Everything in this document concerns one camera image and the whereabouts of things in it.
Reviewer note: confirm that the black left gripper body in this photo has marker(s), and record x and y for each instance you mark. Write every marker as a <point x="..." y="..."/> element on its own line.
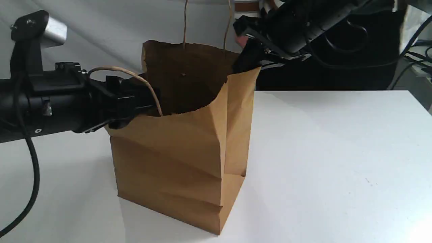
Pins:
<point x="114" y="102"/>

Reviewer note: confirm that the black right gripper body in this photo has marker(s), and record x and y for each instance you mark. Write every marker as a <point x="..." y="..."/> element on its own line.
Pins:
<point x="274" y="36"/>

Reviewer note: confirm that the brown paper bag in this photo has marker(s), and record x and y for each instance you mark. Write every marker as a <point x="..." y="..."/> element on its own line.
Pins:
<point x="188" y="158"/>

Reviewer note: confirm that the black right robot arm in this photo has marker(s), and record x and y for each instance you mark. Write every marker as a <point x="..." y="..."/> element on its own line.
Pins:
<point x="327" y="13"/>

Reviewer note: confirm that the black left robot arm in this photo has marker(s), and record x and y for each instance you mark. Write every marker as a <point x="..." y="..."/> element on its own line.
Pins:
<point x="66" y="98"/>

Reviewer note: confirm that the person's hand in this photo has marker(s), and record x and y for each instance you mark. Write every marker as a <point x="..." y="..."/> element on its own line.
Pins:
<point x="241" y="40"/>

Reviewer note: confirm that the person in white jacket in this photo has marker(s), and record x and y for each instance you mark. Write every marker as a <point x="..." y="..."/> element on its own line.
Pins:
<point x="359" y="53"/>

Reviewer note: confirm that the white backdrop cloth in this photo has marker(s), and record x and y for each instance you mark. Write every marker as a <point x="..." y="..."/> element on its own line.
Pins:
<point x="100" y="32"/>

